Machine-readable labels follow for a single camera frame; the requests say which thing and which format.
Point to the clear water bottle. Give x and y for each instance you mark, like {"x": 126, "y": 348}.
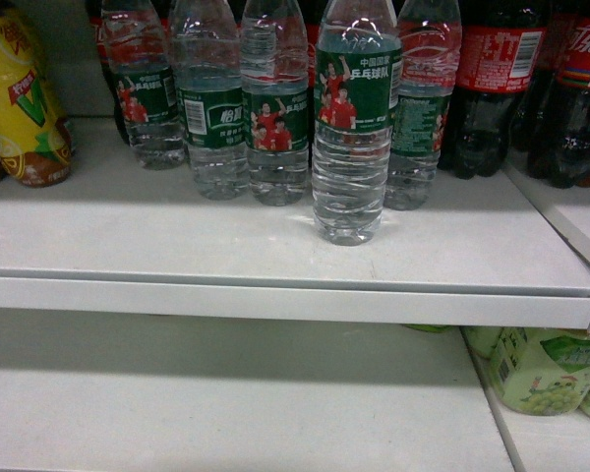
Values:
{"x": 358, "y": 66}

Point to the water bottle red players label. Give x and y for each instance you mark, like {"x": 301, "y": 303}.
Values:
{"x": 274, "y": 72}

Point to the white metal shelf board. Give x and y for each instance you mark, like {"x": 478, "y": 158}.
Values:
{"x": 116, "y": 238}

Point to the water bottle barcode label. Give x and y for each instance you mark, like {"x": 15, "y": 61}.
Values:
{"x": 205, "y": 57}

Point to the water bottle right rear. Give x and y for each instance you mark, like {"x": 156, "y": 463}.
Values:
{"x": 430, "y": 33}

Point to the water bottle far left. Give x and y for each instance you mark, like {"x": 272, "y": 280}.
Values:
{"x": 136, "y": 45}

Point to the yellow lemon tea bottle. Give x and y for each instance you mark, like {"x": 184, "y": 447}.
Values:
{"x": 35, "y": 145}

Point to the green grape juice carton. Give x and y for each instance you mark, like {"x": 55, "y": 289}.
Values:
{"x": 541, "y": 371}

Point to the cola bottle red label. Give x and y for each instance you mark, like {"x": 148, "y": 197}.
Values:
{"x": 501, "y": 41}

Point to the cola bottle far right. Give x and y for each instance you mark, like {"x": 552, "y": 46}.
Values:
{"x": 560, "y": 151}

